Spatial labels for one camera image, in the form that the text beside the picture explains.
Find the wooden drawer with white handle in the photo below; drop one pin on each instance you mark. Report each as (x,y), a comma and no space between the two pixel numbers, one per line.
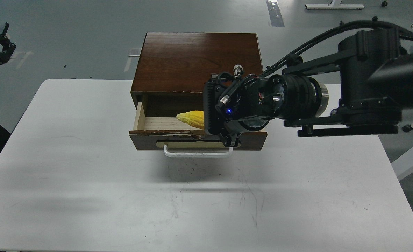
(155,133)

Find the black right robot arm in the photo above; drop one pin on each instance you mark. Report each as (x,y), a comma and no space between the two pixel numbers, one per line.
(354,79)

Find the dark wooden drawer cabinet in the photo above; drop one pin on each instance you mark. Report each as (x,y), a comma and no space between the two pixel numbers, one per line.
(174,66)

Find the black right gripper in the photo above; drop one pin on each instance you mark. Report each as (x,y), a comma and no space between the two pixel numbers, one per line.
(232,107)

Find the grey floor tape strip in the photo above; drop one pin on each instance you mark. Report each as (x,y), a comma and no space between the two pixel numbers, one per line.
(275,15)

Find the white table leg base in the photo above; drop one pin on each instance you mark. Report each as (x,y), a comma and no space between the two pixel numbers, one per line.
(334,4)

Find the yellow corn cob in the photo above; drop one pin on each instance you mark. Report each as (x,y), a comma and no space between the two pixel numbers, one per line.
(192,118)

